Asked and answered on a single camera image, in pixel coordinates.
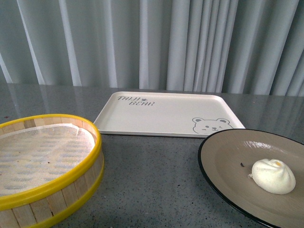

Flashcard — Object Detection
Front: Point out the beige plate with black rim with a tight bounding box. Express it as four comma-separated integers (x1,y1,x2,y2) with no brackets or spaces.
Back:
198,129,304,228

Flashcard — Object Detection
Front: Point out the white steamed bun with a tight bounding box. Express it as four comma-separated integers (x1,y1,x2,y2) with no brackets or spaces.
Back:
248,159,296,195

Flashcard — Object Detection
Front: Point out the white bear print tray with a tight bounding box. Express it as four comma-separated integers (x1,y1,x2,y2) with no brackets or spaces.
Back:
94,92,244,138

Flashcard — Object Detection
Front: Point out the yellow rimmed bamboo steamer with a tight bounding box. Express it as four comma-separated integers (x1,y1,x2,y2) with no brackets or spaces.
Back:
0,114,104,228

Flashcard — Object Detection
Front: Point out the grey pleated curtain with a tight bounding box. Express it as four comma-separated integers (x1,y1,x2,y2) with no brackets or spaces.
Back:
0,0,304,96

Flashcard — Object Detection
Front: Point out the white mesh steamer liner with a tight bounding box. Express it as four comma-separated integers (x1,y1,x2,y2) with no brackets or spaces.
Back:
0,123,95,196

